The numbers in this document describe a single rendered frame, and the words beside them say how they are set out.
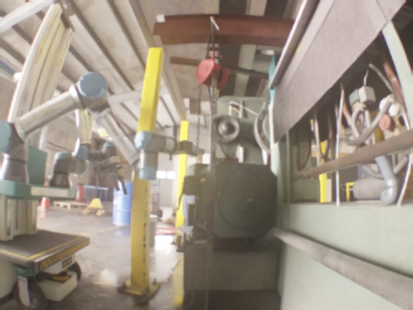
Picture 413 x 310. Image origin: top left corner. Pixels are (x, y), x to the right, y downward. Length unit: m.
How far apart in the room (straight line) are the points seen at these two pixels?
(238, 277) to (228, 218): 0.47
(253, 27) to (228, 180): 1.05
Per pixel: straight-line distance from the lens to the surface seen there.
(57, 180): 1.50
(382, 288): 0.44
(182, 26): 1.69
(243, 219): 1.33
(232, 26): 1.67
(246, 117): 2.40
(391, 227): 0.55
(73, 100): 0.95
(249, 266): 1.57
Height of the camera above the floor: 0.62
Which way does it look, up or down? 11 degrees up
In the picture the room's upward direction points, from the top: 2 degrees clockwise
